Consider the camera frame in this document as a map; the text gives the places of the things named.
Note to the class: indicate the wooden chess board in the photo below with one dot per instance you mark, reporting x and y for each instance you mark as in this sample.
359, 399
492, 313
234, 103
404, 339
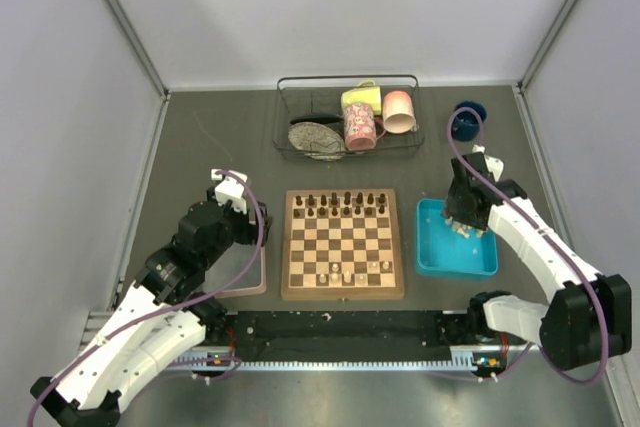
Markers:
316, 237

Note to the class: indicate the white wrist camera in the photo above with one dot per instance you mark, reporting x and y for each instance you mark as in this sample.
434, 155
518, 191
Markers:
230, 189
494, 165

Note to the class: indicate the dark blue mug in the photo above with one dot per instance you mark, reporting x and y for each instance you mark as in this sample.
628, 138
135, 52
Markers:
469, 117

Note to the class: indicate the aluminium front rail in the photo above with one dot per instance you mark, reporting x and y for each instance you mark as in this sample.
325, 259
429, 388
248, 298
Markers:
486, 356

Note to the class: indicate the pink patterned mug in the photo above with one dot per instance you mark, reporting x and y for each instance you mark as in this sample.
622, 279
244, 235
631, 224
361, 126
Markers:
362, 129

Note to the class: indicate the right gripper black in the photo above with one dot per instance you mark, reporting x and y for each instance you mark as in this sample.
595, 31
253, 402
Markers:
452, 208

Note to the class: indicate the speckled ceramic plate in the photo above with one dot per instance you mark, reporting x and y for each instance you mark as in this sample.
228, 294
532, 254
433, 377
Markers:
317, 141

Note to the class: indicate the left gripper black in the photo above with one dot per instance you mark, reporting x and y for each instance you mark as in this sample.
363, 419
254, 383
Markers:
251, 231

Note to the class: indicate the pink white mug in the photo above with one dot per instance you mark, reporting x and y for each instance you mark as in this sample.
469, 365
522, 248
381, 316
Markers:
398, 113

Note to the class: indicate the black wire dish rack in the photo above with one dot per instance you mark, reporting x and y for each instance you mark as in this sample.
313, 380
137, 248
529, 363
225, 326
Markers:
332, 117

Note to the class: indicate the metal tray pink rim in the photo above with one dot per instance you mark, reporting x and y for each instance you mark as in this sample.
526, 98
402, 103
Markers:
230, 265

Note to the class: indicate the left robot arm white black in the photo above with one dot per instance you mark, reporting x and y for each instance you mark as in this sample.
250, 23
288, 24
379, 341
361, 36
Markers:
163, 314

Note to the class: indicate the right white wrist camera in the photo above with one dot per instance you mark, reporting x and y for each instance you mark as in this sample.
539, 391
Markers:
494, 165

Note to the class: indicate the yellow mug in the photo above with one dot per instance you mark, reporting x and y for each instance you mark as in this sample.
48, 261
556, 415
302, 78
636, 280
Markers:
367, 92

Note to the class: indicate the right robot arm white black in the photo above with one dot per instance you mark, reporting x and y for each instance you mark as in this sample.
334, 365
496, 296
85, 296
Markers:
545, 272

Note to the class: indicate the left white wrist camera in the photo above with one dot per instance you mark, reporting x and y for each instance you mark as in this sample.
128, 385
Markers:
230, 189

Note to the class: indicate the blue plastic tray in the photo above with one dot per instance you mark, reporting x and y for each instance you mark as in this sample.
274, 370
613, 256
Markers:
440, 251

